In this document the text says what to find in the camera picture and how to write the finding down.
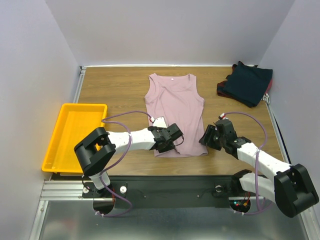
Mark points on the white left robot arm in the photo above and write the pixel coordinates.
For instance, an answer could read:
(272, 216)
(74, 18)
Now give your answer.
(96, 149)

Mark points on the yellow plastic bin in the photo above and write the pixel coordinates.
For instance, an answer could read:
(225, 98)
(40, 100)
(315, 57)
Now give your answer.
(75, 121)

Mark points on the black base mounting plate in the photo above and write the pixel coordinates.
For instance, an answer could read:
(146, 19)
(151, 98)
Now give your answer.
(155, 192)

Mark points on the pink ribbed tank top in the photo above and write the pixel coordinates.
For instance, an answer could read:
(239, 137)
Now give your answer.
(176, 99)

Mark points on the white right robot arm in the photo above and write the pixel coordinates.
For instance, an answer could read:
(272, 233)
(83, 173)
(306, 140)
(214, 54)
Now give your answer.
(290, 187)

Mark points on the folded navy tank top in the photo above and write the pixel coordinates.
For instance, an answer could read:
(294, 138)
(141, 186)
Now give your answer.
(250, 85)

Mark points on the aluminium frame rail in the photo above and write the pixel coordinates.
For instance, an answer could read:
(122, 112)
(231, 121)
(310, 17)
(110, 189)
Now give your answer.
(65, 190)

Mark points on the striped folded garment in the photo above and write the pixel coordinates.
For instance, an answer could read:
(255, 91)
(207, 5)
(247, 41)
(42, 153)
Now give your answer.
(266, 98)

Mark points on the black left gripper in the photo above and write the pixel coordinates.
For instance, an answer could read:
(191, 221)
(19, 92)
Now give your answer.
(170, 147)

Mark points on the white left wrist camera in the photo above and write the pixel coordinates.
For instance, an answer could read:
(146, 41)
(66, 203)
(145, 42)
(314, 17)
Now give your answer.
(158, 122)

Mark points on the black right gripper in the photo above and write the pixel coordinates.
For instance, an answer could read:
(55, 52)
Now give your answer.
(208, 137)

